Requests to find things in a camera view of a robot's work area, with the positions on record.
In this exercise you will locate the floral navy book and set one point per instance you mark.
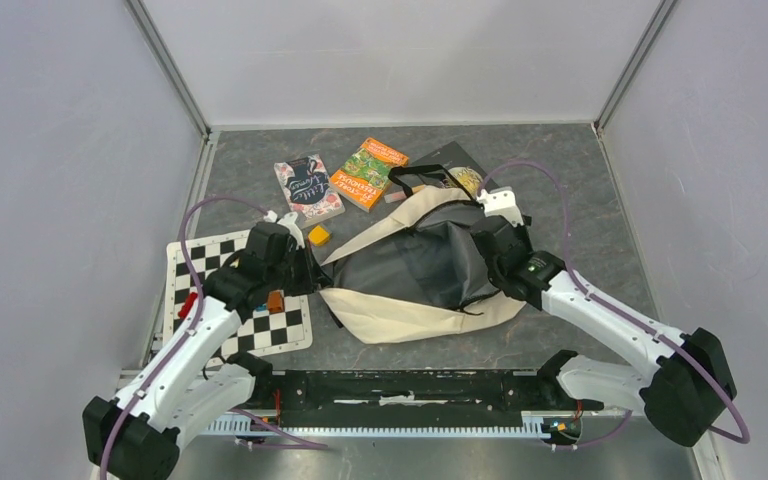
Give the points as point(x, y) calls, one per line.
point(305, 183)

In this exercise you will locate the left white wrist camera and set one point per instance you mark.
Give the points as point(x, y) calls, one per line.
point(290, 222)

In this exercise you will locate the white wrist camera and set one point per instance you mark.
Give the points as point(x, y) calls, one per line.
point(501, 202)
point(290, 222)

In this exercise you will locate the cream canvas backpack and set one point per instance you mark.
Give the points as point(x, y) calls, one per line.
point(416, 274)

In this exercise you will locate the black book gold emblem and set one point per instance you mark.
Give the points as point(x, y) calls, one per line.
point(462, 170)

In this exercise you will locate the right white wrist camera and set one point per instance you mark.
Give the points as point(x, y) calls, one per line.
point(501, 202)

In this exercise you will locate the red calculator toy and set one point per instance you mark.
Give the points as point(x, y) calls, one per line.
point(187, 306)

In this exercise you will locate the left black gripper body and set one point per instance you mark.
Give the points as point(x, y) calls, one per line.
point(294, 274)

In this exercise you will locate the colourful block stack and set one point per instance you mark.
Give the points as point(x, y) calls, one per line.
point(273, 305)

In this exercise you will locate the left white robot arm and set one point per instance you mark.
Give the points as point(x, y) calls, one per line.
point(142, 431)

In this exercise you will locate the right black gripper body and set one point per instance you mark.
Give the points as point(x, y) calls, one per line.
point(522, 234)

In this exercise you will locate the yellow cube block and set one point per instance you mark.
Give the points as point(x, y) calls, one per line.
point(319, 235)

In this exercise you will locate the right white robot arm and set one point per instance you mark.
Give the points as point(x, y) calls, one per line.
point(681, 382)

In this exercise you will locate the orange treehouse book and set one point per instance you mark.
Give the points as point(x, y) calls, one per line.
point(364, 177)

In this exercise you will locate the checkered chess mat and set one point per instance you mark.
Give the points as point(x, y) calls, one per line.
point(261, 335)

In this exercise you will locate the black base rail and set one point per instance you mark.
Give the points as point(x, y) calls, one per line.
point(412, 402)

